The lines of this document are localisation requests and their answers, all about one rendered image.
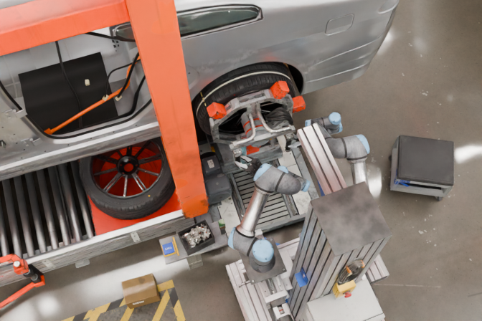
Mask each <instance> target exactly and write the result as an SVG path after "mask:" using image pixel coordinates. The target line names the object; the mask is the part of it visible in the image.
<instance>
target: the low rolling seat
mask: <svg viewBox="0 0 482 321"><path fill-rule="evenodd" d="M388 158H389V160H390V161H391V162H392V167H391V181H390V182H389V183H388V186H389V188H390V190H393V191H401V192H407V193H418V194H423V195H429V196H434V197H435V199H436V200H437V201H442V199H443V197H446V196H447V195H448V193H449V192H450V191H451V189H452V188H453V185H454V142H453V141H449V140H438V139H432V138H421V137H415V136H408V135H400V136H398V137H397V139H396V141H395V143H394V145H393V147H392V154H391V155H390V156H389V157H388Z"/></svg>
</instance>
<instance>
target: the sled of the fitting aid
mask: <svg viewBox="0 0 482 321"><path fill-rule="evenodd" d="M206 137H207V141H208V143H209V146H210V149H211V151H212V152H215V153H216V154H217V156H218V159H219V162H220V165H221V167H222V170H223V173H225V174H228V173H232V172H235V171H239V170H242V169H240V168H236V167H235V165H234V163H233V164H229V165H227V166H224V163H223V161H222V158H221V155H220V153H219V149H218V147H217V144H216V143H215V142H214V141H213V139H212V136H211V135H208V134H207V133H206ZM272 140H273V143H274V146H275V151H272V152H269V153H266V154H262V155H259V156H256V157H253V158H258V159H259V160H260V162H261V163H265V162H268V161H272V160H275V159H277V158H282V157H283V152H282V149H281V147H280V144H279V142H278V139H277V137H276V138H272Z"/></svg>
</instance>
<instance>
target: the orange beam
mask: <svg viewBox="0 0 482 321"><path fill-rule="evenodd" d="M127 21H130V17H129V13H128V9H127V6H126V1H125V0H35V1H30V2H27V3H24V4H19V5H16V6H10V7H7V8H5V9H0V56H1V55H5V54H9V53H12V52H18V51H20V50H23V49H28V48H31V47H36V46H39V45H42V44H47V43H50V42H55V41H57V40H61V39H66V38H68V37H73V36H76V35H79V34H84V33H87V32H92V31H95V30H98V29H103V28H106V27H111V26H113V25H116V24H122V23H124V22H127Z"/></svg>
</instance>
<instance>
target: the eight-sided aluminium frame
mask: <svg viewBox="0 0 482 321"><path fill-rule="evenodd" d="M258 97H259V98H258ZM253 98H256V99H254V100H249V99H253ZM247 100H249V101H247ZM246 101H247V102H246ZM267 101H271V102H276V103H279V104H283V108H284V109H285V110H289V112H290V115H291V117H292V111H293V100H292V97H291V96H290V95H289V94H286V95H285V96H284V97H283V98H282V99H275V98H274V96H273V93H272V91H271V90H269V89H266V90H262V91H259V92H255V93H252V94H249V95H245V96H242V97H236V98H235V99H232V100H230V102H229V103H227V104H226V105H225V110H226V112H227V114H226V115H225V116H224V117H223V118H222V119H221V120H218V119H213V118H210V119H209V123H210V130H211V135H212V139H213V141H214V142H215V143H224V144H229V145H230V142H232V141H235V140H243V139H245V138H244V137H247V136H246V134H245V133H241V134H238V135H233V134H229V133H221V132H219V128H218V126H219V125H220V124H221V123H223V122H224V121H225V120H226V119H227V118H228V117H230V116H231V115H232V114H234V113H235V112H236V111H238V110H240V109H243V108H245V107H249V106H252V105H256V104H258V103H262V102H267ZM287 122H288V121H287V120H281V121H274V120H271V122H270V123H268V124H267V125H268V127H269V128H271V129H278V128H280V127H281V126H282V125H284V124H285V123H287ZM242 138H243V139H242Z"/></svg>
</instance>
